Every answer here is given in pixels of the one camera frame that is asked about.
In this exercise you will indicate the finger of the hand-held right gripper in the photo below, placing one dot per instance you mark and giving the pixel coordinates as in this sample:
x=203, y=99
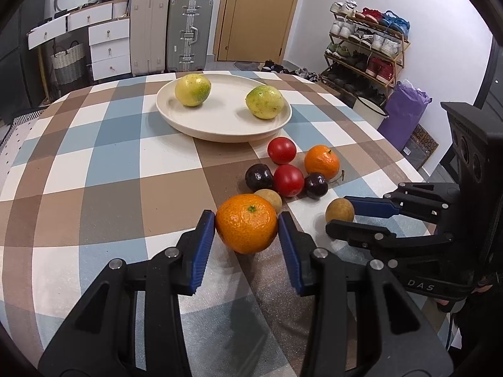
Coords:
x=369, y=207
x=353, y=232

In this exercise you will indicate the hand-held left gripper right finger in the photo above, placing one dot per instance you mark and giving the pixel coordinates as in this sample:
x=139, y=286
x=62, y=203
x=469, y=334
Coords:
x=289, y=251

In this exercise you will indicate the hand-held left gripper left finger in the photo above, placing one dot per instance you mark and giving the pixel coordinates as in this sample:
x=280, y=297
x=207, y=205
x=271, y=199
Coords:
x=202, y=251

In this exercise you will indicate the brown longan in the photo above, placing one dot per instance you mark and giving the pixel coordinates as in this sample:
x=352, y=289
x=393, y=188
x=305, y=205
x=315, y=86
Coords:
x=272, y=197
x=340, y=210

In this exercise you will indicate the large orange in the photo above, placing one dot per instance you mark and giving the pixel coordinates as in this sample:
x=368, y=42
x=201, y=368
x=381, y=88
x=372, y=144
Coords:
x=246, y=223

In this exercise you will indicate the dark cherry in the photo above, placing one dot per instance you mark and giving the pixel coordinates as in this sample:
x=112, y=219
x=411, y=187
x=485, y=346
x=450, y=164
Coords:
x=315, y=185

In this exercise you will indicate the small orange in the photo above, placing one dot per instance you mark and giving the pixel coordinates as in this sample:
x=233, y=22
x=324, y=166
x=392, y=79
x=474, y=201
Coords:
x=322, y=161

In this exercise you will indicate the red tomato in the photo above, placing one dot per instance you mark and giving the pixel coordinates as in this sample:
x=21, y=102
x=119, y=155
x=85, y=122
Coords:
x=289, y=180
x=281, y=150

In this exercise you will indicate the dark plum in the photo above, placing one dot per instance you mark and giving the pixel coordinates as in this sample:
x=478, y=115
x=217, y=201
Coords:
x=259, y=177

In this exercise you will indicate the cream round plate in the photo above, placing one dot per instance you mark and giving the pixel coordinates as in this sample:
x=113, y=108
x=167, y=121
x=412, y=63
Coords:
x=224, y=127

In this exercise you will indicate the person's right forearm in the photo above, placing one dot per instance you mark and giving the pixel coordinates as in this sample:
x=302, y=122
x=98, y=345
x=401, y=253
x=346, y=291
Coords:
x=481, y=322

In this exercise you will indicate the person's right hand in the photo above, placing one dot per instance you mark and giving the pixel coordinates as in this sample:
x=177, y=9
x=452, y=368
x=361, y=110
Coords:
x=446, y=305

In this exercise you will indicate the white bucket black rim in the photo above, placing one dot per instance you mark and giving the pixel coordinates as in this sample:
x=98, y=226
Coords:
x=369, y=112

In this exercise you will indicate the purple bag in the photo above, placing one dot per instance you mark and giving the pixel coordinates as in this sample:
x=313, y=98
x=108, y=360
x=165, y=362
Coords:
x=402, y=114

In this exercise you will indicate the checked tablecloth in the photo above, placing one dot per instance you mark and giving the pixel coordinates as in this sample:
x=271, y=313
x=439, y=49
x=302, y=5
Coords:
x=118, y=184

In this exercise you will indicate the speckled yellow passion fruit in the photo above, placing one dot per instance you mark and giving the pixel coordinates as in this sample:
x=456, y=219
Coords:
x=264, y=102

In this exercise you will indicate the scattered sneakers pile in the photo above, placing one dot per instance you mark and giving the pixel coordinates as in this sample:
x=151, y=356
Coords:
x=290, y=70

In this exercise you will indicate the wooden shoe rack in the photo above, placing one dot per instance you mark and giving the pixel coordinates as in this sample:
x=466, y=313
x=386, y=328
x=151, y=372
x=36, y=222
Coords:
x=399, y=47

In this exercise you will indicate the green-yellow citrus left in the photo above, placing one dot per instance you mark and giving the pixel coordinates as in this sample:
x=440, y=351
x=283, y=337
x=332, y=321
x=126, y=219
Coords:
x=192, y=89

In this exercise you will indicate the rows of assorted shoes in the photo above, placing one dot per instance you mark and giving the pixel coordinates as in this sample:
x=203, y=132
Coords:
x=373, y=39

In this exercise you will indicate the small grey mat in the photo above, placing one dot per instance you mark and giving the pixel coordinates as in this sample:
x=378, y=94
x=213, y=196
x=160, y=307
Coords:
x=245, y=65

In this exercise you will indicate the silver suitcase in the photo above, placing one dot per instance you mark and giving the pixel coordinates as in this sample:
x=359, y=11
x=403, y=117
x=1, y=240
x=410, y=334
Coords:
x=188, y=31

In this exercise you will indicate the wooden door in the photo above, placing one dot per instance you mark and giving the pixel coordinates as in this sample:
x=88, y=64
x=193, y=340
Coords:
x=259, y=15

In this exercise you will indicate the beige suitcase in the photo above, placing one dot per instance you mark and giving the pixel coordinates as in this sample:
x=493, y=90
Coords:
x=149, y=33

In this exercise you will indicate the grey white woven basket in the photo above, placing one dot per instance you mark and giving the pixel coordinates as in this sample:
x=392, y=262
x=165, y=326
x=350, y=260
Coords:
x=68, y=66

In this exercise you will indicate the white drawer dresser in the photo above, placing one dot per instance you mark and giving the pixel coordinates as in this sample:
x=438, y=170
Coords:
x=106, y=43

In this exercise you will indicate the dark grey fridge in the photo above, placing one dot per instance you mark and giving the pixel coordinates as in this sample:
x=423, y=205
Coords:
x=15, y=66

